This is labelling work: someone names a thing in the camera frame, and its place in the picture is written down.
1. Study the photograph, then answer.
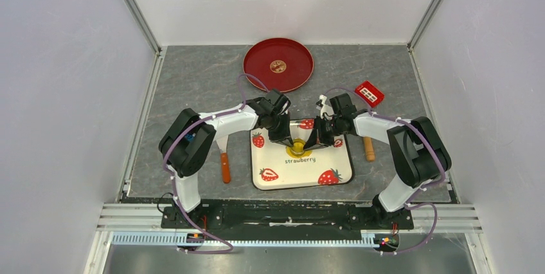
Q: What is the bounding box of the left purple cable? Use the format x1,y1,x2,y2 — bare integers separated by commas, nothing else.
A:
161,73,270,255

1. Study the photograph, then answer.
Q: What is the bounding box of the white strawberry tray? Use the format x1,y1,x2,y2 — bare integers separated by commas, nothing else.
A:
250,118,353,190

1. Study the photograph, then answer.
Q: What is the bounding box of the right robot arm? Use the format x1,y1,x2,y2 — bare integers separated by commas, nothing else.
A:
304,94,452,228

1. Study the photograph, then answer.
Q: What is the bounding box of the round metal cookie cutter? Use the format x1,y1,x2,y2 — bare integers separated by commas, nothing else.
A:
290,138,305,157

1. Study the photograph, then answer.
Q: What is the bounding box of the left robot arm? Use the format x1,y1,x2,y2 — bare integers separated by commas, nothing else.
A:
158,89,293,228

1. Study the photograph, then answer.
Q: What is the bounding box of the metal spatula orange handle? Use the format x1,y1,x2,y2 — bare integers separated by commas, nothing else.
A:
216,136,231,184

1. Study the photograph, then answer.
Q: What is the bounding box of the purple cable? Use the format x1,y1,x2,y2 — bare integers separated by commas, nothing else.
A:
161,73,270,255
317,87,447,256

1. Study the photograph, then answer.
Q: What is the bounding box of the round red tray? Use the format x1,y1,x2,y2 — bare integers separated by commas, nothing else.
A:
243,37,314,93

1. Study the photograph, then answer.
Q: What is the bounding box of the yellow dough lump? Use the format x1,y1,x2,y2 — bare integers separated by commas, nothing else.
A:
286,138,312,159

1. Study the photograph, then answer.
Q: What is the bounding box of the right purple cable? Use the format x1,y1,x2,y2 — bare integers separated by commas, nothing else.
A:
317,87,447,256

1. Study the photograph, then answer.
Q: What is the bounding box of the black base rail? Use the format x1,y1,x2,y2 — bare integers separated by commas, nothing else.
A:
160,199,414,242

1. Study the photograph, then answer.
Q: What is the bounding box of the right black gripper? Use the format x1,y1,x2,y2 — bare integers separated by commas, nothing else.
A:
305,118,343,154

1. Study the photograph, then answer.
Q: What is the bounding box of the wooden roller with handle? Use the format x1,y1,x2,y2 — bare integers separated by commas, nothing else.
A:
362,136,376,162

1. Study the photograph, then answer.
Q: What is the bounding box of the red toy block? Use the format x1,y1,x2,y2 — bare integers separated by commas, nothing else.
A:
354,80,385,109

